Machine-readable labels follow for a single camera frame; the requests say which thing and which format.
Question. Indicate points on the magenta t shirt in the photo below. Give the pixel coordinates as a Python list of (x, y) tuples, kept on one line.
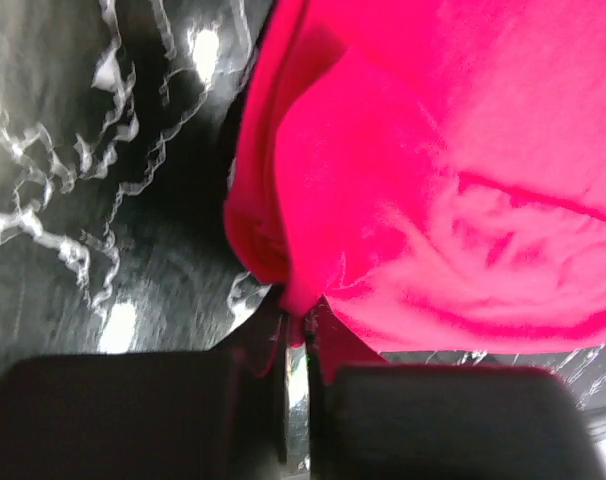
[(434, 170)]

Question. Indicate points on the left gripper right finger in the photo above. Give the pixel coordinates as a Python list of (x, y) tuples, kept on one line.
[(372, 419)]

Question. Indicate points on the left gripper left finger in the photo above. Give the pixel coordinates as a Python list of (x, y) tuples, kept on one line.
[(214, 414)]

